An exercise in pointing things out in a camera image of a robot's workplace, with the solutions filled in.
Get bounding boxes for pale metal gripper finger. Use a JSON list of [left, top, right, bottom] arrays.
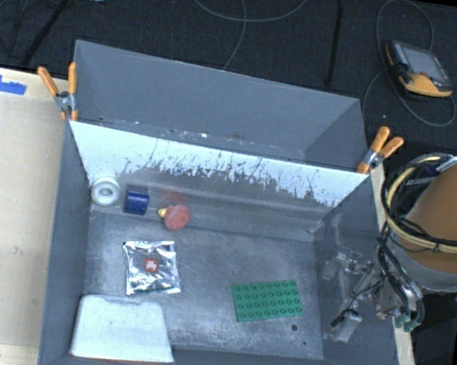
[[321, 307, 364, 347], [320, 247, 375, 289]]

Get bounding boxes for green studded flat plate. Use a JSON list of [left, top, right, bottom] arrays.
[[225, 270, 309, 333]]

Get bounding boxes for grey metal bin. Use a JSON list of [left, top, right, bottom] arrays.
[[23, 39, 450, 365]]

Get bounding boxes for red round toy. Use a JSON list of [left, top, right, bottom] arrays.
[[154, 201, 194, 234]]

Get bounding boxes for silver foil packet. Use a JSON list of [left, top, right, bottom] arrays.
[[115, 233, 189, 305]]

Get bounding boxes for white sponge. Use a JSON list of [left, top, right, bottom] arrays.
[[67, 289, 183, 365]]

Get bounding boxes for black cylinder on white bracket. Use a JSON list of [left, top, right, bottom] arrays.
[[330, 306, 360, 332]]

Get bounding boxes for white ring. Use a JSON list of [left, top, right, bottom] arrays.
[[87, 173, 123, 210]]

